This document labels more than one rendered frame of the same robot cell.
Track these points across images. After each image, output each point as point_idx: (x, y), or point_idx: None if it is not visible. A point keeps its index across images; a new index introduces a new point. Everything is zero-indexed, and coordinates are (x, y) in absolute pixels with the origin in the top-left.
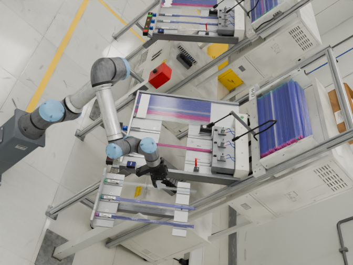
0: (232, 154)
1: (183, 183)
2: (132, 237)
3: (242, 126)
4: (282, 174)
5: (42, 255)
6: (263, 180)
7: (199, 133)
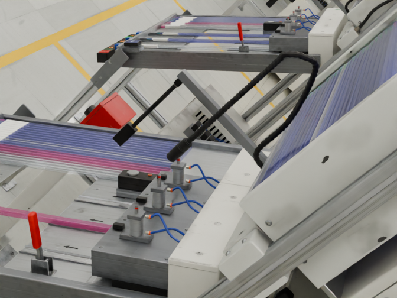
0: (184, 229)
1: None
2: None
3: (250, 173)
4: (342, 270)
5: None
6: (263, 295)
7: (117, 197)
